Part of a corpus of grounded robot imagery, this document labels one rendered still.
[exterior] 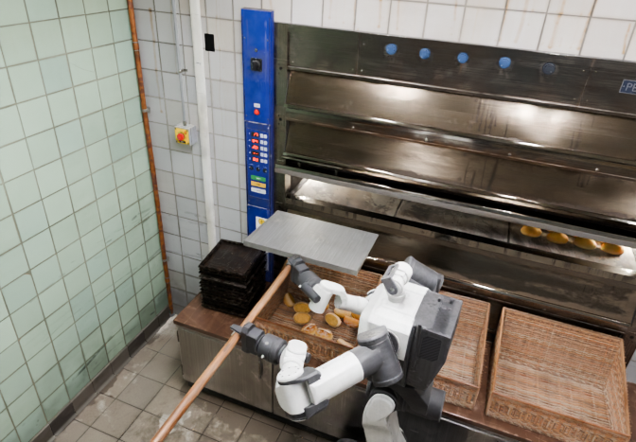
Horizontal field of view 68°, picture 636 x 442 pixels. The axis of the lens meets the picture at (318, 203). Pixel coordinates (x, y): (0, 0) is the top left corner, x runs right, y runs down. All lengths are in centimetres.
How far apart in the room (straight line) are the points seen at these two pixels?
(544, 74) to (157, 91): 196
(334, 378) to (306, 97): 144
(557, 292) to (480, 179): 70
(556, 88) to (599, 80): 15
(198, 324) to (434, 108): 167
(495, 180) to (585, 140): 39
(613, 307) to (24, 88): 283
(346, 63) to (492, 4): 66
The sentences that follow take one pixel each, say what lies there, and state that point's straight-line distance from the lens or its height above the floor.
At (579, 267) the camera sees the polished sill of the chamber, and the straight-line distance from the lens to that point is 256.
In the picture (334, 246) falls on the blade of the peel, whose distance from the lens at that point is 223.
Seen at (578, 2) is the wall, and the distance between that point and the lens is 216.
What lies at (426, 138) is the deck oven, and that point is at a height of 166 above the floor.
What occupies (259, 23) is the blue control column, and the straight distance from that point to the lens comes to 241.
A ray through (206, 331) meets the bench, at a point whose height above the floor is 58.
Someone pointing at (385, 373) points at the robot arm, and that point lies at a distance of 149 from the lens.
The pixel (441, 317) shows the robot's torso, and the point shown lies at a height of 140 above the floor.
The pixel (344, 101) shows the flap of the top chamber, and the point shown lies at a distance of 234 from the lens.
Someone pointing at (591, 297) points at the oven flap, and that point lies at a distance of 266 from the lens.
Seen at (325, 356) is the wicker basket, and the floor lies 62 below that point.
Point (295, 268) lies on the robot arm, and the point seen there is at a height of 125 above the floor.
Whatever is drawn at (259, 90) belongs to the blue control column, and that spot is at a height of 177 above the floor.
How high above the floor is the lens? 245
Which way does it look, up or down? 29 degrees down
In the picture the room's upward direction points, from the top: 3 degrees clockwise
